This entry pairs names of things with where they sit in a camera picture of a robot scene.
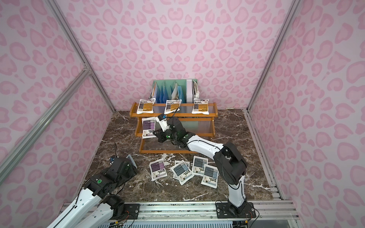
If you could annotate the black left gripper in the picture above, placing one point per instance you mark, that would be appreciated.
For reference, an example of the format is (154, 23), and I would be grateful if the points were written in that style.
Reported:
(125, 164)

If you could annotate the light blue calculator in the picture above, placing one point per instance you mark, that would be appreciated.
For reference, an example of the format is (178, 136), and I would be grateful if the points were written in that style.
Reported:
(132, 160)

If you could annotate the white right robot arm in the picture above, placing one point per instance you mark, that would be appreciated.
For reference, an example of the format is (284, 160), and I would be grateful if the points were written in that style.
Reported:
(229, 161)

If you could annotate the green file organizer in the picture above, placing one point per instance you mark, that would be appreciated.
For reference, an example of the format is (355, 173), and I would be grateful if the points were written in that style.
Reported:
(185, 90)

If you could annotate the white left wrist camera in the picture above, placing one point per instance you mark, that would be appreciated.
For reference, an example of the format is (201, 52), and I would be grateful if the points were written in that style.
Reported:
(112, 159)

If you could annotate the orange wooden three-tier shelf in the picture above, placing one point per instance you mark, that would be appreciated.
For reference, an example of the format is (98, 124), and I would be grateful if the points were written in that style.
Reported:
(183, 121)

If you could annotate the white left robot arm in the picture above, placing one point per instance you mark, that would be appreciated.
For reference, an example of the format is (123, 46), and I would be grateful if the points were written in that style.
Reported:
(98, 189)

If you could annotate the purple coffee bag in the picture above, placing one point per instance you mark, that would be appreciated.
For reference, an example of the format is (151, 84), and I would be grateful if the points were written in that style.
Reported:
(157, 169)
(181, 168)
(148, 127)

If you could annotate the yellow coffee bag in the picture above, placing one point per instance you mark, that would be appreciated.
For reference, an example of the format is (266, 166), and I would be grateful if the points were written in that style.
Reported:
(201, 106)
(172, 106)
(145, 106)

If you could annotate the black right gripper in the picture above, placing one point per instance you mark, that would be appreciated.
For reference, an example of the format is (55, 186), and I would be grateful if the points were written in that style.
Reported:
(159, 136)

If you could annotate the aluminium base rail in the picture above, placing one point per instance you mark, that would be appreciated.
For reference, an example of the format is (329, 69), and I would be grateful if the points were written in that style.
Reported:
(248, 215)

